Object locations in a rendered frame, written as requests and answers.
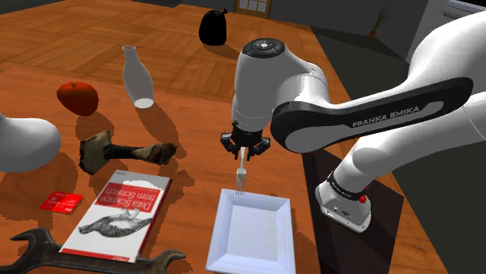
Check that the white bottle vase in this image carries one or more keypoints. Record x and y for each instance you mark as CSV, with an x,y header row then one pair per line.
x,y
137,79

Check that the white square plate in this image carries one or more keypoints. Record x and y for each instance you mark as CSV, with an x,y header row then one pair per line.
x,y
252,231

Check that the red card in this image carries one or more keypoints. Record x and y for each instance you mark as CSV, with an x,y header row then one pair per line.
x,y
61,202

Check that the large white rounded object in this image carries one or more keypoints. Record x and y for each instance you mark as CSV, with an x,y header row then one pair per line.
x,y
22,142

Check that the dark metal wrench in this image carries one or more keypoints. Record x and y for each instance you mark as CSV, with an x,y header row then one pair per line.
x,y
41,254

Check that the wooden door with window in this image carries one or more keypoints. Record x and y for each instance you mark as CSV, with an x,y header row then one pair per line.
x,y
253,7

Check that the silver fork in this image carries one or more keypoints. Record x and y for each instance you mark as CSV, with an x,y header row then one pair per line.
x,y
241,172

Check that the red apple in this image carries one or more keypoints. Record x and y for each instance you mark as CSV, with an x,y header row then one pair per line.
x,y
78,98

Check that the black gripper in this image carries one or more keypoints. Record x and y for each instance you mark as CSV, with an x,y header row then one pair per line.
x,y
246,137

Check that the white and red book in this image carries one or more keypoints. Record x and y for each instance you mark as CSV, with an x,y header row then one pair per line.
x,y
117,218

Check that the dark robot stand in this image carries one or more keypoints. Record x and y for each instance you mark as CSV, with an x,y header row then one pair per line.
x,y
353,243

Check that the rusty old hammer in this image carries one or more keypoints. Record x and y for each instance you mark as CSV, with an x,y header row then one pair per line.
x,y
125,151

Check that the potted plant with twigs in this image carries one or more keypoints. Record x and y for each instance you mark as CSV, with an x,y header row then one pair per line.
x,y
379,19

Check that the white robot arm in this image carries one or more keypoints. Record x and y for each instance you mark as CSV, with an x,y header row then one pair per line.
x,y
265,79

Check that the black garbage bag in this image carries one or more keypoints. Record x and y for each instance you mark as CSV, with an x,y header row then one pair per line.
x,y
213,28

